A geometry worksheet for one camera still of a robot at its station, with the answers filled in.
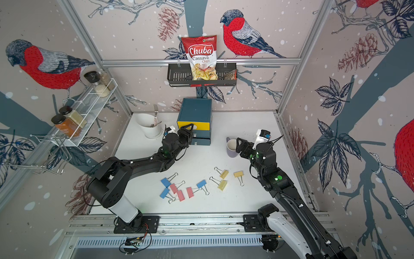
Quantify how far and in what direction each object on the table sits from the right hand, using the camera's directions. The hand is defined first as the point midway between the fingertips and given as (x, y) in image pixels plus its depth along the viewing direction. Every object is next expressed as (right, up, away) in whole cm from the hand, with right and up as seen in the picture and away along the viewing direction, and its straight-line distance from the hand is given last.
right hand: (242, 139), depth 75 cm
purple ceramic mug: (-3, -6, +21) cm, 22 cm away
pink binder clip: (-35, -27, +11) cm, 45 cm away
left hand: (-22, +7, +10) cm, 25 cm away
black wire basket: (-33, +37, +20) cm, 54 cm away
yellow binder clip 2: (+1, -21, +13) cm, 25 cm away
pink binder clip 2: (-31, -30, +7) cm, 43 cm away
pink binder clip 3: (-26, -29, +9) cm, 40 cm away
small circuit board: (-49, -45, -4) cm, 67 cm away
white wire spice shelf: (-79, +17, +6) cm, 81 cm away
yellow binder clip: (-8, -21, +14) cm, 26 cm away
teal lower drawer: (-21, -4, +23) cm, 32 cm away
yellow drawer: (-23, +6, +12) cm, 27 cm away
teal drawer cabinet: (-22, +14, +15) cm, 30 cm away
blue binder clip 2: (-39, -29, +8) cm, 50 cm away
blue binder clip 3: (-20, -26, +11) cm, 35 cm away
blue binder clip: (-40, -25, +12) cm, 48 cm away
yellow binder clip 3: (-9, -25, +11) cm, 29 cm away
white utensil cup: (-57, +10, +27) cm, 64 cm away
